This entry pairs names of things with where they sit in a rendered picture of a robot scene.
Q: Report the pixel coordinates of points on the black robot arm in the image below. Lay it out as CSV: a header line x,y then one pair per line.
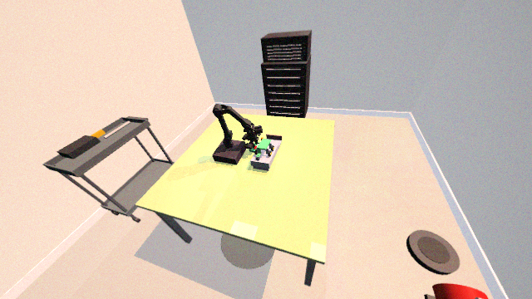
x,y
219,112

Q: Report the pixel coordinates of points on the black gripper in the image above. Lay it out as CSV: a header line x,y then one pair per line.
x,y
253,139

